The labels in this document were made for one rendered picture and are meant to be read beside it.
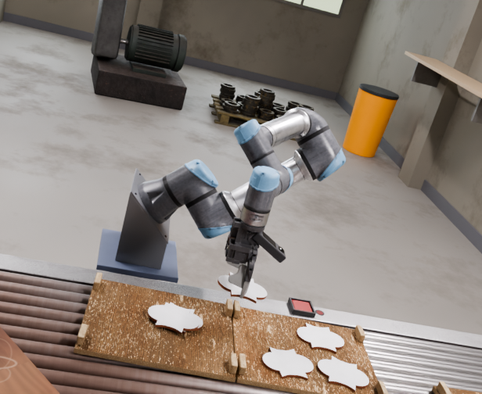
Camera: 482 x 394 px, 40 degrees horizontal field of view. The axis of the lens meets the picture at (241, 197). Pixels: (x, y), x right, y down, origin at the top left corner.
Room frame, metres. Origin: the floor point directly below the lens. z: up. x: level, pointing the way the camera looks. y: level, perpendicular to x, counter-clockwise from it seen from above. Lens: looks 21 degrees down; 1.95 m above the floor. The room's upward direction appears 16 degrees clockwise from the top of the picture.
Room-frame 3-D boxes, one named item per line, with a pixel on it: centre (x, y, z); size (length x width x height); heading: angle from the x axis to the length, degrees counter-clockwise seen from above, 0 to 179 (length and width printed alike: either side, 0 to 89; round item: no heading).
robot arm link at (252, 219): (1.66, -0.05, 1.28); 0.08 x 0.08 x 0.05
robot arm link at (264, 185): (1.66, -0.05, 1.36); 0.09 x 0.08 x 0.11; 161
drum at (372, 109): (7.68, -1.19, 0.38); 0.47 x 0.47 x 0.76
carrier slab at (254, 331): (1.62, -0.29, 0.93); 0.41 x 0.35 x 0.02; 99
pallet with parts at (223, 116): (7.60, 0.04, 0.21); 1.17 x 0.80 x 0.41; 106
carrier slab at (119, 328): (1.56, 0.11, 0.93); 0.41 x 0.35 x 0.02; 99
